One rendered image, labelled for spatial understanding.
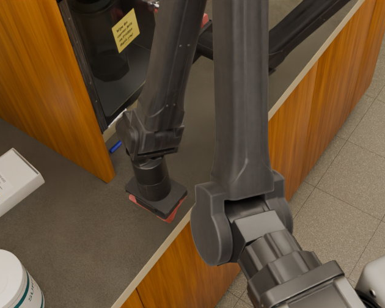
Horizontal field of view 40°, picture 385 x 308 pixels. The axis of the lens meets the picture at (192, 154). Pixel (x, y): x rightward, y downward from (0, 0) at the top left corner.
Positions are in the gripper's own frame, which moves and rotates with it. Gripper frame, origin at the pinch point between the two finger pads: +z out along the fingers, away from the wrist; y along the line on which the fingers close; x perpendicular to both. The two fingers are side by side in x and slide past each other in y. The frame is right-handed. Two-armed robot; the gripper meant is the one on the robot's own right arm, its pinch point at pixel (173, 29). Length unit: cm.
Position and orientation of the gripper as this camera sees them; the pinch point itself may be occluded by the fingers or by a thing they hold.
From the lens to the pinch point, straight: 134.3
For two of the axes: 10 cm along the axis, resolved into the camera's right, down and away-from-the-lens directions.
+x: 0.8, 5.8, 8.1
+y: -5.9, 6.8, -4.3
